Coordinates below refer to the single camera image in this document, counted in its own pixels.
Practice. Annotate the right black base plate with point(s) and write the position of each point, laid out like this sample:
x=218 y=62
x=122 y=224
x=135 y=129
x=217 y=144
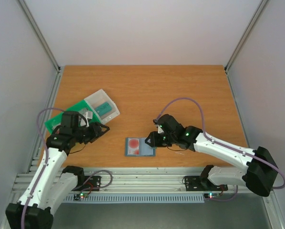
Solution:
x=196 y=183

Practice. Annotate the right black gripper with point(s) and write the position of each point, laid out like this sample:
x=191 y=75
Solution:
x=157 y=139

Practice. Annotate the teal card in bin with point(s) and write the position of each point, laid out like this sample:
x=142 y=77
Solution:
x=103 y=109

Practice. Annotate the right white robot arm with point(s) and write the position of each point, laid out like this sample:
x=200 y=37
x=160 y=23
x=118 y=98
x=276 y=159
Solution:
x=251 y=168

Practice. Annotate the grey card in tray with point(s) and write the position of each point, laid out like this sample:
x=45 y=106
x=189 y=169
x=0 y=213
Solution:
x=84 y=112

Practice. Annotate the aluminium front rail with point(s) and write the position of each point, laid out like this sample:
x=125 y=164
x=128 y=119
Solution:
x=128 y=179

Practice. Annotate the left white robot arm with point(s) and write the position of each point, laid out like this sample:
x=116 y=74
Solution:
x=36 y=207

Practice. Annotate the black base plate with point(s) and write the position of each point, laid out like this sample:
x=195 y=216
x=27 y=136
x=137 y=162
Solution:
x=92 y=184
x=196 y=183

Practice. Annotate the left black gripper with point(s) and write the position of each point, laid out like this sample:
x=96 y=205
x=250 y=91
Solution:
x=97 y=132

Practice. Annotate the grey slotted cable duct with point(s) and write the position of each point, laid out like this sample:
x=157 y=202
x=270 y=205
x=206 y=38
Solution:
x=135 y=198

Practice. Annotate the teal card holder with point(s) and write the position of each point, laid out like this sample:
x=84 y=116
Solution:
x=144 y=149

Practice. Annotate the white translucent plastic bin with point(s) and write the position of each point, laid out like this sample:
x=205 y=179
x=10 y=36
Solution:
x=97 y=99

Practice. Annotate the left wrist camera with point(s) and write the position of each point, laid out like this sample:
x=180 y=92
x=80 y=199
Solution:
x=87 y=117

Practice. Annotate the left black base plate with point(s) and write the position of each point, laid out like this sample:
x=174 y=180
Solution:
x=92 y=184

